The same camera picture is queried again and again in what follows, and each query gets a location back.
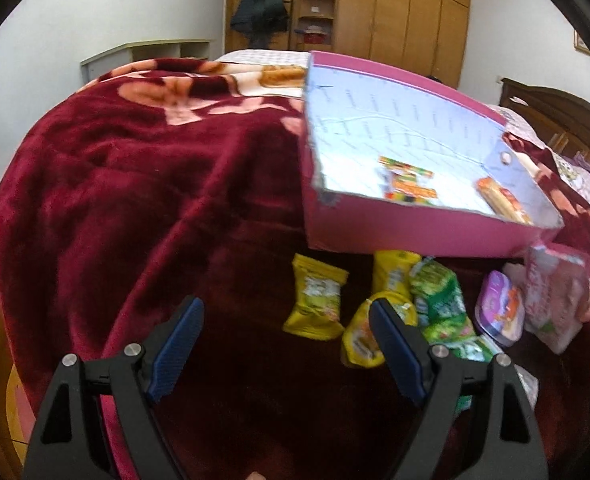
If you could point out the wooden wardrobe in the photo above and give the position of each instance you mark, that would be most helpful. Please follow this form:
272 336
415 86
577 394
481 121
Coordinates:
405 10

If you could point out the dark red plush blanket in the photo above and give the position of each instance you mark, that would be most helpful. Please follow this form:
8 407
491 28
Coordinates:
150 185

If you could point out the colourful snack packet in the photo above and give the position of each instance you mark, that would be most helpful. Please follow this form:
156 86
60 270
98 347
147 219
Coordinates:
407 185

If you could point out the white low cabinet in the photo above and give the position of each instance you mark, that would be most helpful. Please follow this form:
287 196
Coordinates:
145 52

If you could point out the green snack packet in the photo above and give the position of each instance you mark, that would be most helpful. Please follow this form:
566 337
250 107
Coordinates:
452 335
432 285

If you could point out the pink snack packet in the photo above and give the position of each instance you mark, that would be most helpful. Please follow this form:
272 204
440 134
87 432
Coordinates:
515 272

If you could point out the hanging dark jackets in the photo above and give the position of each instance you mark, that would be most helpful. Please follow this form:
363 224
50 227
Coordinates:
260 7

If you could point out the cartoon print quilt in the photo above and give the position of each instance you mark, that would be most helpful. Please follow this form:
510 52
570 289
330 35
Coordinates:
275 77

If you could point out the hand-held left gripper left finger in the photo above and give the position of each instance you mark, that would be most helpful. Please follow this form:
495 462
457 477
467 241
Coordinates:
177 347

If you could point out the white snack packet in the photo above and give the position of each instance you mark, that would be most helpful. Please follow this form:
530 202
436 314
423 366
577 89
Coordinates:
527 385

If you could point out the pink spout pouch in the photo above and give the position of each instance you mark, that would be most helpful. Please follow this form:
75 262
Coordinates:
555 300

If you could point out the purple oval tin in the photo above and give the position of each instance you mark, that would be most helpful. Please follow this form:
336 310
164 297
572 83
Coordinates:
500 310

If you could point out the framed wall picture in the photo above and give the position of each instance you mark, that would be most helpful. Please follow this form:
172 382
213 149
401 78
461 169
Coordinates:
581 40

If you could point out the yellow snack packet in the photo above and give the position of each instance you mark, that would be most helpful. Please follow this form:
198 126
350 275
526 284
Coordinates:
315 300
392 272

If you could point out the red round container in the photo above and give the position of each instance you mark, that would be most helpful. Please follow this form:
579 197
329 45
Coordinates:
315 36

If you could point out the dark wooden headboard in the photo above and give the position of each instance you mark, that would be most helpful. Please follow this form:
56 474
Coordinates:
560 110

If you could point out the orange jelly cup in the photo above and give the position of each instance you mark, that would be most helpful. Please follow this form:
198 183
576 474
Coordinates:
362 337

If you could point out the pink cardboard box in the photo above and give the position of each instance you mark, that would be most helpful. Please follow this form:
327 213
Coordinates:
375 232

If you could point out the orange snack packet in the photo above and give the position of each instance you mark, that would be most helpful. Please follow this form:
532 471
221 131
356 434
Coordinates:
505 202

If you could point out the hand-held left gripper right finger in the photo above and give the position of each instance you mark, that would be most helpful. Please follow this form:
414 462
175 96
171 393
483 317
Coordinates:
400 355

